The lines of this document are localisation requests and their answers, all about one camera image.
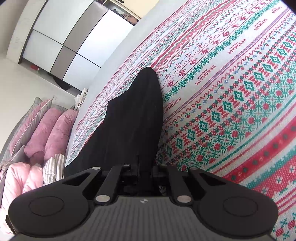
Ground black pants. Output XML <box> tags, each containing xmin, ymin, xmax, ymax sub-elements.
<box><xmin>64</xmin><ymin>67</ymin><xmax>164</xmax><ymax>177</ymax></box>

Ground red green patterned blanket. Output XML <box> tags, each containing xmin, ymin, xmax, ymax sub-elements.
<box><xmin>64</xmin><ymin>0</ymin><xmax>296</xmax><ymax>241</ymax></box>

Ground pink velvet pillow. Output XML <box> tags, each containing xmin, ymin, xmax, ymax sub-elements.
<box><xmin>24</xmin><ymin>108</ymin><xmax>78</xmax><ymax>165</ymax></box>

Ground striped white grey cloth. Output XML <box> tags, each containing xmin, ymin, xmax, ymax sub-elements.
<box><xmin>43</xmin><ymin>154</ymin><xmax>66</xmax><ymax>186</ymax></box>

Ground white grey wardrobe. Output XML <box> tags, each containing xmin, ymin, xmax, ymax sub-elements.
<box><xmin>6</xmin><ymin>1</ymin><xmax>140</xmax><ymax>90</ymax></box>

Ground white bed sheet mattress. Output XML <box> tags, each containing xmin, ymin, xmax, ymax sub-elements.
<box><xmin>65</xmin><ymin>1</ymin><xmax>193</xmax><ymax>165</ymax></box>

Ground grey pink-trimmed pillow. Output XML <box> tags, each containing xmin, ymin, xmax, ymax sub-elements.
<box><xmin>1</xmin><ymin>97</ymin><xmax>53</xmax><ymax>164</ymax></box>

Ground light pink quilted duvet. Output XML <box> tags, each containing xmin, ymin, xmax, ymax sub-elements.
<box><xmin>1</xmin><ymin>162</ymin><xmax>43</xmax><ymax>240</ymax></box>

